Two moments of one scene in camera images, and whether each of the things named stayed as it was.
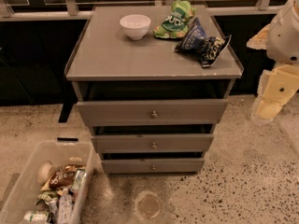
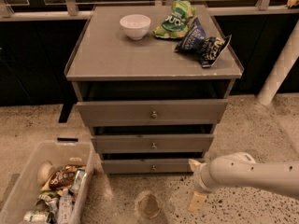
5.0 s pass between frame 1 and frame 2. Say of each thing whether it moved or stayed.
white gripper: moved
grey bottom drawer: stayed
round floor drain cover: stayed
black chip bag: stayed
